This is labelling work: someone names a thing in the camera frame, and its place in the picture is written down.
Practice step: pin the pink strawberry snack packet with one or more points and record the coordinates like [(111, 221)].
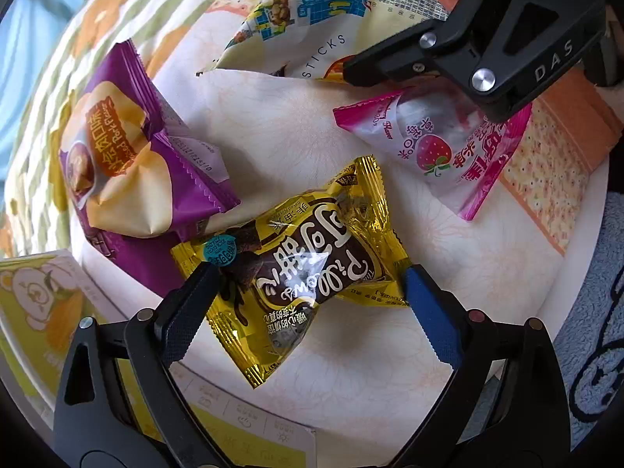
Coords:
[(438, 156)]

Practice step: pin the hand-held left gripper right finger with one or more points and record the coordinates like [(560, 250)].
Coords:
[(434, 312)]

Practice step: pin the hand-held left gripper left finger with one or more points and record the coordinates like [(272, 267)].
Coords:
[(185, 321)]

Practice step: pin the light blue curtain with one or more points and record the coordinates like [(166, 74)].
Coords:
[(29, 34)]

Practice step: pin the green cardboard box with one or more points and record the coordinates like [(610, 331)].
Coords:
[(39, 312)]

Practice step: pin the purple snack packet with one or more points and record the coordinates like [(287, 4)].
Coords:
[(126, 195)]

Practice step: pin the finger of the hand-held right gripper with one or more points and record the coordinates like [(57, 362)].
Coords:
[(390, 61)]

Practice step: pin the gold chocolate snack packet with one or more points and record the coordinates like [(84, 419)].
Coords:
[(302, 263)]

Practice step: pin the blue white sticks snack packet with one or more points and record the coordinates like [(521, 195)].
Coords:
[(292, 19)]

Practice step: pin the floral printed tablecloth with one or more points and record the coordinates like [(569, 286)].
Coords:
[(292, 122)]

